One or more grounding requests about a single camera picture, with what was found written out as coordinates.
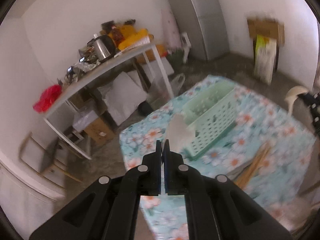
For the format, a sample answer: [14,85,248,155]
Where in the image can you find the cream ceramic spoon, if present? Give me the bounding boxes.
[284,86,309,116]

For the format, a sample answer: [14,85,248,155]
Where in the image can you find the white ceramic spoon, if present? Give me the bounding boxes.
[164,114,195,153]

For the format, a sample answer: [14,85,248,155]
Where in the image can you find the wooden chopstick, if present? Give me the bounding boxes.
[235,142,272,189]

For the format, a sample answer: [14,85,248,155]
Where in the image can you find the wooden chair black seat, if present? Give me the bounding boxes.
[18,132,82,190]

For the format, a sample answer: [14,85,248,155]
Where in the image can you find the cardboard box under table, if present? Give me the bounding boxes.
[84,117,115,146]

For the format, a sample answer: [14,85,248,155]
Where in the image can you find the brown cardboard box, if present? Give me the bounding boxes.
[247,18,285,46]

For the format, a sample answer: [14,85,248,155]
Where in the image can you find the mint green utensil basket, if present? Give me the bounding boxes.
[182,80,236,160]

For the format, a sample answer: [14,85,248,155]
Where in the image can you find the white pillow under table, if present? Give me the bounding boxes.
[98,70,148,126]

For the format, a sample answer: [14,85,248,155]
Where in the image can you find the red plastic bag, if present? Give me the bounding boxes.
[33,84,62,113]

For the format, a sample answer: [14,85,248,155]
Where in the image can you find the white step stool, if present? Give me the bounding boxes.
[181,32,191,64]

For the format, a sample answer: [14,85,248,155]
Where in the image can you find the silver refrigerator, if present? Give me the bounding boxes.
[168,0,229,61]

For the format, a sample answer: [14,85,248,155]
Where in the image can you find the pink rolled mat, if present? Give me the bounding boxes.
[161,9,182,49]

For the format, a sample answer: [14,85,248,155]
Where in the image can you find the steel electric kettle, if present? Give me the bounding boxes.
[87,34,116,63]

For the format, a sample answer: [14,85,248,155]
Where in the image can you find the white side table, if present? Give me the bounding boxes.
[43,42,174,160]

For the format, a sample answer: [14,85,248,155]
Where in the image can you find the yellow plastic bag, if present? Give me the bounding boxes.
[118,29,153,51]

